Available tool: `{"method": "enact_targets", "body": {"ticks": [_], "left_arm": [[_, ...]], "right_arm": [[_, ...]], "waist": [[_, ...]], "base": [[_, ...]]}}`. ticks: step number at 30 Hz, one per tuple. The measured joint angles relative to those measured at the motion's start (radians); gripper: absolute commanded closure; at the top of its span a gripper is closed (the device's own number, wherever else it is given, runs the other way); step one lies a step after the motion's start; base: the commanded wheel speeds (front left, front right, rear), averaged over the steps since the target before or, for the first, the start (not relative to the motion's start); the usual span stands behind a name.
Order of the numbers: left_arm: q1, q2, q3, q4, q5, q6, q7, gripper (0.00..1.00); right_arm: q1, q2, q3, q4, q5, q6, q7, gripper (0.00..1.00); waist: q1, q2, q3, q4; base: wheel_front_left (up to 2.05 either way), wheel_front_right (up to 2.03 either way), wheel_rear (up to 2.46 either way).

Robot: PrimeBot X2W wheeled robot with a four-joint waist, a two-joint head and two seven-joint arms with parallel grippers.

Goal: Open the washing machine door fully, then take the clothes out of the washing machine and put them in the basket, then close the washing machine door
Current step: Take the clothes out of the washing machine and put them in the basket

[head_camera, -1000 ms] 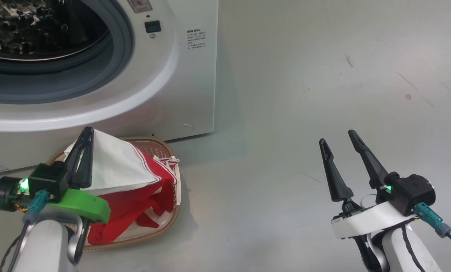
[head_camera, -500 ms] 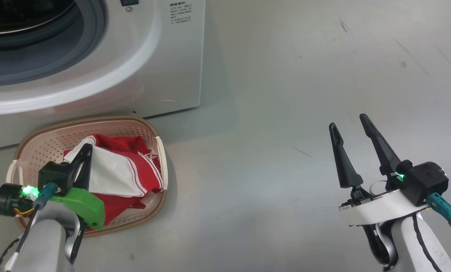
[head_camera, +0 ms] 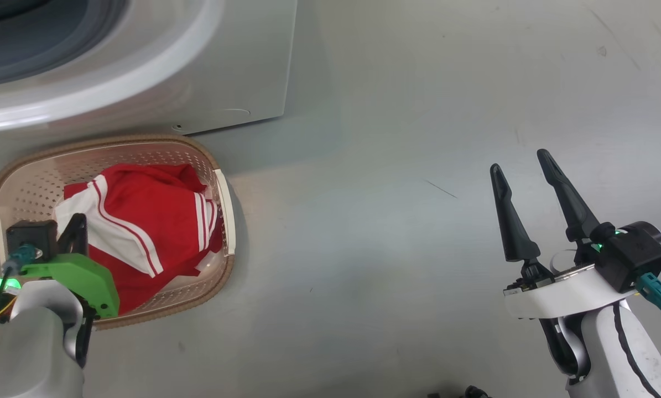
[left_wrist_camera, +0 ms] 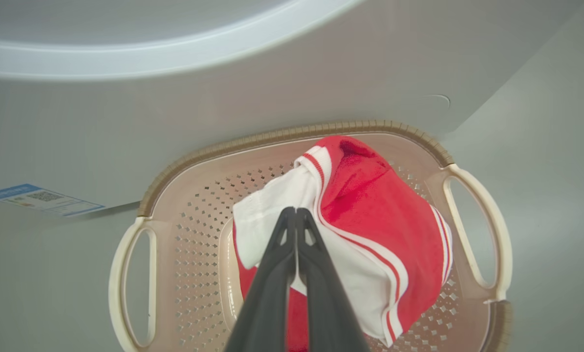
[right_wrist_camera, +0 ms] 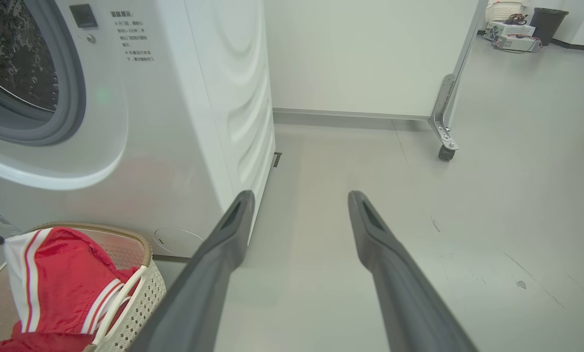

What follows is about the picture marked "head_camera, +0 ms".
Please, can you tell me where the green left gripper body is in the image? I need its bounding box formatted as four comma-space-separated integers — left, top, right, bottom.
20, 253, 121, 319

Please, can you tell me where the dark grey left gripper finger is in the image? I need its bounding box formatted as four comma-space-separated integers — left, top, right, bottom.
56, 213, 89, 256

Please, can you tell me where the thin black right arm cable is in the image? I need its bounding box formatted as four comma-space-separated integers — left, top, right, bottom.
612, 301, 661, 398

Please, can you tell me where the red and white garment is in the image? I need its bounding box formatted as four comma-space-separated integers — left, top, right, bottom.
54, 163, 224, 316

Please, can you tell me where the white front-load washing machine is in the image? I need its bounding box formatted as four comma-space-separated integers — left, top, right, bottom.
0, 0, 298, 177

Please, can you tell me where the teal camera cable connector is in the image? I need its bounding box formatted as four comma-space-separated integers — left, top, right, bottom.
1, 244, 38, 277
636, 273, 661, 331

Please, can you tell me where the teal right camera cable connector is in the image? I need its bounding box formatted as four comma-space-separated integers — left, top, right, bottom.
636, 273, 661, 331

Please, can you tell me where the teal left camera cable connector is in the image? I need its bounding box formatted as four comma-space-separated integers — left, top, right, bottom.
1, 244, 38, 277

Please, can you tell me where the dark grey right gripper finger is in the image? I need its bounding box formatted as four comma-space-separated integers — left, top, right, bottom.
537, 149, 602, 244
490, 164, 541, 263

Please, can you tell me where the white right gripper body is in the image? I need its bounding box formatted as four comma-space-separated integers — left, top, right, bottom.
503, 249, 635, 320

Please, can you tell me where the cream perforated laundry basket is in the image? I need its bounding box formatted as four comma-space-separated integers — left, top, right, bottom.
0, 134, 237, 331

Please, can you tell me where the grey rubber door gasket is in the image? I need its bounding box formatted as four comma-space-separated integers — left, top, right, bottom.
0, 0, 129, 89

